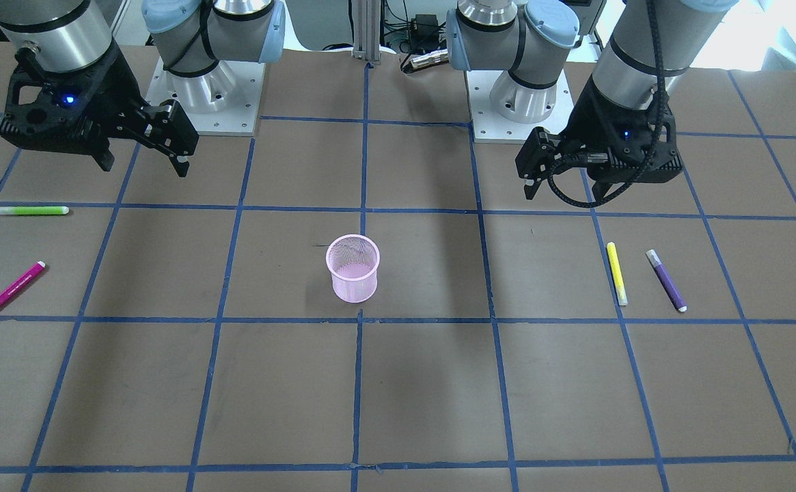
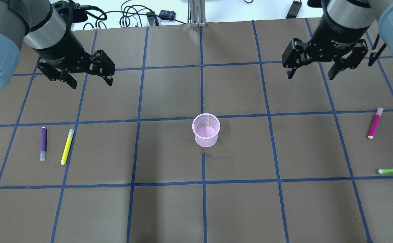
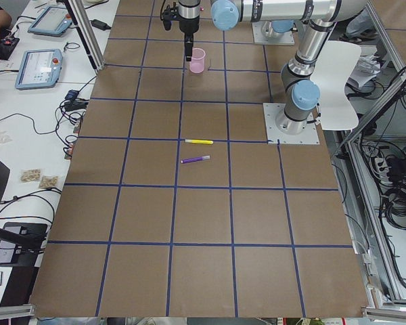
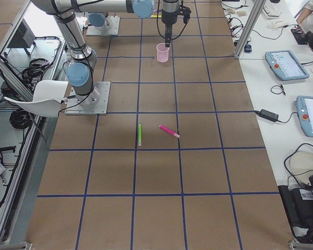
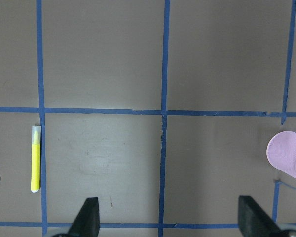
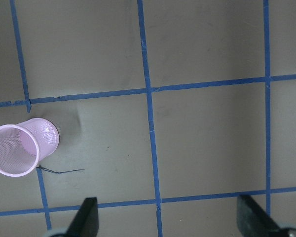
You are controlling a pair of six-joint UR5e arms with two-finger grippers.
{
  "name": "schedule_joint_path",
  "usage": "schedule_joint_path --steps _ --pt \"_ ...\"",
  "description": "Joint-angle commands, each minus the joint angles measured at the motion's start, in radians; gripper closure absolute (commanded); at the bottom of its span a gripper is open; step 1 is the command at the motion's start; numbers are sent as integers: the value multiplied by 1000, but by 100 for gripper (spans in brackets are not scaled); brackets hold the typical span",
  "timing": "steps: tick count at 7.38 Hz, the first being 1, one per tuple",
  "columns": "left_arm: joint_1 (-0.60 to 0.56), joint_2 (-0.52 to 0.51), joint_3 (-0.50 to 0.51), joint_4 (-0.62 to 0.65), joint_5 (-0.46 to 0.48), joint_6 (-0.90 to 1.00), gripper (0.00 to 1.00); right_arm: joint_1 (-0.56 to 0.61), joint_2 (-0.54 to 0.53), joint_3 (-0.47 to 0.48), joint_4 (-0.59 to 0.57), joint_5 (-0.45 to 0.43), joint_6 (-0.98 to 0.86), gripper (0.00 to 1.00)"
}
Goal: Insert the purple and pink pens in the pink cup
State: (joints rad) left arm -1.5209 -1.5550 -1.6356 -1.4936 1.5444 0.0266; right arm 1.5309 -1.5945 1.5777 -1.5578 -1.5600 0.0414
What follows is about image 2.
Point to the purple pen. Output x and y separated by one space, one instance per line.
43 144

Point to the aluminium frame post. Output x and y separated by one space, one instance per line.
197 13

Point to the small dark blue device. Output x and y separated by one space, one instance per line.
168 15

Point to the pink mesh cup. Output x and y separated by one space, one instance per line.
206 128

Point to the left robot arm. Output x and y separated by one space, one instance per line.
46 28

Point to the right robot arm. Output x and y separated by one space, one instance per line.
356 14

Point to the pink pen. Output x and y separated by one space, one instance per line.
375 123

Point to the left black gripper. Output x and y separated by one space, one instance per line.
58 48

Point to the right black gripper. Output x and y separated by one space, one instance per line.
334 34

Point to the black power adapter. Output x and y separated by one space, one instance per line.
294 9

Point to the yellow pen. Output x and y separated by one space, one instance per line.
67 147

